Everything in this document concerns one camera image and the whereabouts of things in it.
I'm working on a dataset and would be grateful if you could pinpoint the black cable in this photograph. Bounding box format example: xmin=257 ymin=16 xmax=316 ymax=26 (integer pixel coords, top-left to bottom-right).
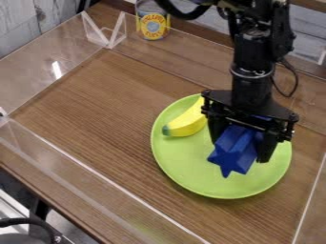
xmin=0 ymin=216 xmax=57 ymax=239

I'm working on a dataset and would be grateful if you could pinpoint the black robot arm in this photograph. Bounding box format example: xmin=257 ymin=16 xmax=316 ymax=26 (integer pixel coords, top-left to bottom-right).
xmin=154 ymin=0 xmax=300 ymax=163

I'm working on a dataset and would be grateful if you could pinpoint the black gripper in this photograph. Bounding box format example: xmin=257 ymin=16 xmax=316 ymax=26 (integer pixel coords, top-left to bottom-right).
xmin=202 ymin=90 xmax=300 ymax=163

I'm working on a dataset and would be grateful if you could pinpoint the yellow labelled tin can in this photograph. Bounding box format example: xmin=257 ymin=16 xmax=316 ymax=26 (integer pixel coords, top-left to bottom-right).
xmin=135 ymin=0 xmax=171 ymax=41

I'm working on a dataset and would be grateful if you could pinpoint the yellow toy banana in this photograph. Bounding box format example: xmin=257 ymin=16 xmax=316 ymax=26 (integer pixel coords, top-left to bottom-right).
xmin=162 ymin=96 xmax=206 ymax=137

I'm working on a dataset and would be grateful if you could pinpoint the clear acrylic triangle bracket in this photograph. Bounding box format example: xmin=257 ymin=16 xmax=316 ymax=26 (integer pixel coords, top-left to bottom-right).
xmin=82 ymin=11 xmax=127 ymax=50

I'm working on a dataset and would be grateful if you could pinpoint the green plate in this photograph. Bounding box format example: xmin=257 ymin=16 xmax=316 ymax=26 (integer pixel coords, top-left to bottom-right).
xmin=150 ymin=94 xmax=292 ymax=199

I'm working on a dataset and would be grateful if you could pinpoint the blue star-shaped block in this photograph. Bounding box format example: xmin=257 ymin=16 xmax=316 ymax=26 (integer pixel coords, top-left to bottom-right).
xmin=208 ymin=125 xmax=264 ymax=178

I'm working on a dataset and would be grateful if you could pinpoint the clear acrylic front wall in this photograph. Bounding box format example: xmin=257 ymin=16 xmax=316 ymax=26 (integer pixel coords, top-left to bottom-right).
xmin=0 ymin=117 xmax=210 ymax=244

